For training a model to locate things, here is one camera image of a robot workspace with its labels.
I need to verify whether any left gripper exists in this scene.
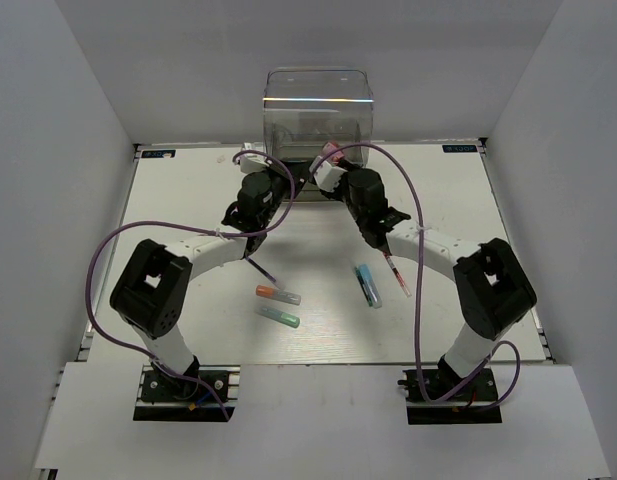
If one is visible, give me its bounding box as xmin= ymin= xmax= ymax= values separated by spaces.
xmin=259 ymin=156 xmax=315 ymax=227

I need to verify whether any pink capped marker bottle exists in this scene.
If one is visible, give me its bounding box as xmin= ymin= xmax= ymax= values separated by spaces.
xmin=321 ymin=141 xmax=346 ymax=166

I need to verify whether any purple pen refill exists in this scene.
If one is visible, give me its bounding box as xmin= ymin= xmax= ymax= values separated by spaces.
xmin=245 ymin=257 xmax=284 ymax=289

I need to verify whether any clear acrylic drawer organizer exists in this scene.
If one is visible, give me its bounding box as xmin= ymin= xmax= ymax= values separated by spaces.
xmin=262 ymin=67 xmax=374 ymax=176

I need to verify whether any orange capped highlighter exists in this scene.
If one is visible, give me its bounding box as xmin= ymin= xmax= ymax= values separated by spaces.
xmin=255 ymin=285 xmax=301 ymax=306

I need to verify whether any light blue highlighter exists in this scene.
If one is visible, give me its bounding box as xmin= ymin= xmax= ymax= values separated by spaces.
xmin=358 ymin=264 xmax=383 ymax=309

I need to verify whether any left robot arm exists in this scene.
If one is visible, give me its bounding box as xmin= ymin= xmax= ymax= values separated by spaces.
xmin=110 ymin=164 xmax=308 ymax=399

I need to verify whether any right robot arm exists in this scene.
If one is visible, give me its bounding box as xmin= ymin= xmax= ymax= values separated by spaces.
xmin=309 ymin=155 xmax=537 ymax=402

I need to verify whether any green capped highlighter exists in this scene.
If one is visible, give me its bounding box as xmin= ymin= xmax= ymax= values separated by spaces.
xmin=256 ymin=306 xmax=300 ymax=328

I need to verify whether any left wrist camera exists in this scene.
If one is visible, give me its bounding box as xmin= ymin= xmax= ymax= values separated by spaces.
xmin=233 ymin=142 xmax=268 ymax=175

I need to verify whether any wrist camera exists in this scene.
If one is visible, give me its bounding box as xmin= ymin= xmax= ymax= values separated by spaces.
xmin=310 ymin=157 xmax=346 ymax=193
xmin=233 ymin=142 xmax=268 ymax=175

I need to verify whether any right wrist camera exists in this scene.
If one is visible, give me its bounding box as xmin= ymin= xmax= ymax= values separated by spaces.
xmin=310 ymin=157 xmax=346 ymax=193

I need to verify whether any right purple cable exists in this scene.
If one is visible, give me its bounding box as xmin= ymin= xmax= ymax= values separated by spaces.
xmin=313 ymin=141 xmax=521 ymax=403

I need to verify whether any purple cable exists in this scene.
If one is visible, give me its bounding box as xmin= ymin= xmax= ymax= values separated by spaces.
xmin=313 ymin=141 xmax=521 ymax=403
xmin=85 ymin=151 xmax=297 ymax=420

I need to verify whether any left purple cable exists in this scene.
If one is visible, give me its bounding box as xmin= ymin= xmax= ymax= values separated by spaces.
xmin=85 ymin=151 xmax=297 ymax=420

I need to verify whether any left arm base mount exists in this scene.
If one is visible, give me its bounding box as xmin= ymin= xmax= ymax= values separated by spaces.
xmin=133 ymin=366 xmax=241 ymax=423

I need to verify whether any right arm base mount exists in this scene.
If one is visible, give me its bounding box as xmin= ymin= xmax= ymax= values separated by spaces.
xmin=396 ymin=367 xmax=503 ymax=427

